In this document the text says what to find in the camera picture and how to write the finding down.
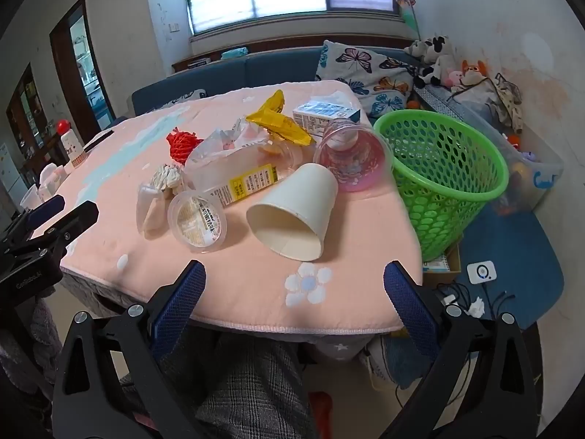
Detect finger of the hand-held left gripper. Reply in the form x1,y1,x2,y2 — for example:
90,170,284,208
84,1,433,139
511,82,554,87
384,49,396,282
14,194,65,239
27,201,100,261

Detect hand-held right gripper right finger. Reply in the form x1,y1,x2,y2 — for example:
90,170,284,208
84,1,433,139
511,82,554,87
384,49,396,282
383,260,537,439

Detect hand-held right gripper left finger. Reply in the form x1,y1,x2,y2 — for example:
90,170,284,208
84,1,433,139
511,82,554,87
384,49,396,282
51,260,207,439

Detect small clear plastic cup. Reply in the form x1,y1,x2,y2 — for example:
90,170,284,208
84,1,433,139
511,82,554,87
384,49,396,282
137,183,170,239

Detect clear jelly cup printed lid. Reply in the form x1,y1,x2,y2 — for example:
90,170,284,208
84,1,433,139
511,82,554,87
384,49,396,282
167,191,228,253

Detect white paper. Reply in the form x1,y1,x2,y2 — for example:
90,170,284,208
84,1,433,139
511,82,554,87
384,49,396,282
151,164,184,193

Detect red foam fruit net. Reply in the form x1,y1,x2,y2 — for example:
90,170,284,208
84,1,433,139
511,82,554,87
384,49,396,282
165,129,204,165

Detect clear bottle yellow label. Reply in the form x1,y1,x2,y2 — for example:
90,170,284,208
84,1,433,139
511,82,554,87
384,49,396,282
183,144,302,209

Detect pink clear plastic cup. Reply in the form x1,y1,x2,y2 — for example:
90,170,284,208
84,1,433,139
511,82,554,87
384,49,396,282
313,117,394,193

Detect green plastic basket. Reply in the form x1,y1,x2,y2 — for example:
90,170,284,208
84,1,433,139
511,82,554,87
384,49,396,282
372,110,510,261

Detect white paper cup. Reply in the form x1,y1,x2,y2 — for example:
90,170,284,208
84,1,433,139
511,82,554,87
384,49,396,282
246,162,340,262

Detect clear plastic bag wrapper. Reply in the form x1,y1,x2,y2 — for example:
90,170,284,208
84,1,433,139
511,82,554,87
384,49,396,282
185,119,270,165

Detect yellow snack wrapper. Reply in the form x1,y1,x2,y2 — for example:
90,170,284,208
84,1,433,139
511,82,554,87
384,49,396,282
246,90,316,146

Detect white blue milk carton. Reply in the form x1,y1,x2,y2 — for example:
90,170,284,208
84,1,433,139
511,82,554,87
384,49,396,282
292,100,362,137

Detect person's left forearm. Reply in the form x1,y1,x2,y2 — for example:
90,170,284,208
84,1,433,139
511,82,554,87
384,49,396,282
0,297,62,403

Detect clear plastic container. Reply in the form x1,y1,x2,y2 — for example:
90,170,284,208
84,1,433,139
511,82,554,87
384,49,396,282
19,186,42,211

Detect white pink small box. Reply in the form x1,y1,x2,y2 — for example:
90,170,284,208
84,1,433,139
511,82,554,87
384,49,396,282
39,165,69,190

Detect white refrigerator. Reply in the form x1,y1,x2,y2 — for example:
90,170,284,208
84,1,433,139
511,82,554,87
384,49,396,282
0,142,21,220

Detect white sneaker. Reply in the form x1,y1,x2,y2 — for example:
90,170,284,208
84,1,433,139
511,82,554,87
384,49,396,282
363,343,403,389

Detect white bottle red cap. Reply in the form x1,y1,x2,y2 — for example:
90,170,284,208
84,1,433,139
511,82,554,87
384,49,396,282
56,119,88,169

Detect cardboard box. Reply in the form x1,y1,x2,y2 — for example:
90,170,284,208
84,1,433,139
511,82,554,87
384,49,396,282
423,242,462,275

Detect white square device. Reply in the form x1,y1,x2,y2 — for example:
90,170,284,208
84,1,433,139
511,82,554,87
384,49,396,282
466,260,498,286

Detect black remote control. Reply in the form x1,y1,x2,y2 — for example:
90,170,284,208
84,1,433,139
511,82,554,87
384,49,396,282
82,129,115,151

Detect wooden cabinet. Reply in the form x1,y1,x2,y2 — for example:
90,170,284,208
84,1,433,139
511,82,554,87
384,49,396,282
5,61,51,175

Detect person's plaid trouser leg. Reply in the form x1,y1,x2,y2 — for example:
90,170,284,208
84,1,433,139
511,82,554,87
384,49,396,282
196,334,321,439

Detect blue floor mat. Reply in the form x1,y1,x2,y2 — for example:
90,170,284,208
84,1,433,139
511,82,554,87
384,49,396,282
425,201,565,330

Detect wooden doorway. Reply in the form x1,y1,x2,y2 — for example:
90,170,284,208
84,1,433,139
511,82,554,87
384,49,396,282
49,0,115,133

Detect red plastic object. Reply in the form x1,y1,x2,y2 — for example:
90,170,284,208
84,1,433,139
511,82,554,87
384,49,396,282
311,391,334,439

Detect small butterfly pillow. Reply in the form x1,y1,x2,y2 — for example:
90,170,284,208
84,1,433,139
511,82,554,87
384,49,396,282
151,89,208,110

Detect clear storage box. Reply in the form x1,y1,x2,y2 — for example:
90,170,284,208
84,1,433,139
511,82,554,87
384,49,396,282
457,101,565,213

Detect grey patterned cushion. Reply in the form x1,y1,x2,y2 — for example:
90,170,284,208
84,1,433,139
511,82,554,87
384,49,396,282
414,87,458,115

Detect beige cloth bag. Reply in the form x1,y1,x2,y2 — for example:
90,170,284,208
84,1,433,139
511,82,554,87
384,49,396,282
450,73,524,133

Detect orange fox plush toy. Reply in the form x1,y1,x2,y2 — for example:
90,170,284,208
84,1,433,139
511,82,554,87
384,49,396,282
459,59,490,85

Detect large butterfly pillow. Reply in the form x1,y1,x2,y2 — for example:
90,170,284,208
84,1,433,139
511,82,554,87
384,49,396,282
315,40,419,120

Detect blue sofa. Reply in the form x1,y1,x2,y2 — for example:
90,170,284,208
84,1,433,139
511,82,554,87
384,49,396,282
112,46,421,122

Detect black white cow plush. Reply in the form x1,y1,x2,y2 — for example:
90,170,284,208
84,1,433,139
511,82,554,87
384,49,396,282
414,34,458,90

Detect grey white plush toy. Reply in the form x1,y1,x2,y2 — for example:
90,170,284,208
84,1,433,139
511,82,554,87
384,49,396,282
404,40,430,62

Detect wooden window ledge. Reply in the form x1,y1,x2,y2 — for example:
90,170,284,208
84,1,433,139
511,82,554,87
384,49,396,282
171,45,412,74

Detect black cable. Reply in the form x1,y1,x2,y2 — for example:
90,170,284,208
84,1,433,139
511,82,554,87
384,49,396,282
485,289,508,315

